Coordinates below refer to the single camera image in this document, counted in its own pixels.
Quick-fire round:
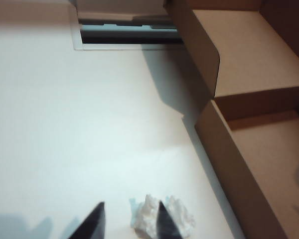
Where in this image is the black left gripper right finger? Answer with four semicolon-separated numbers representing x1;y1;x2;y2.
155;200;183;239

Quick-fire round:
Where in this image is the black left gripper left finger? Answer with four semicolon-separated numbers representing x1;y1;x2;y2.
69;201;107;239

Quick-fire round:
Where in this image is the grey fabric desk divider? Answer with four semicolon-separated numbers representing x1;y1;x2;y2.
75;0;167;13

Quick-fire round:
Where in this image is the white paper ball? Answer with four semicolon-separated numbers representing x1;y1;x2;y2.
129;194;196;236

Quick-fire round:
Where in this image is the brown open cardboard box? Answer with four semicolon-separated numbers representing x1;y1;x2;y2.
164;0;299;239

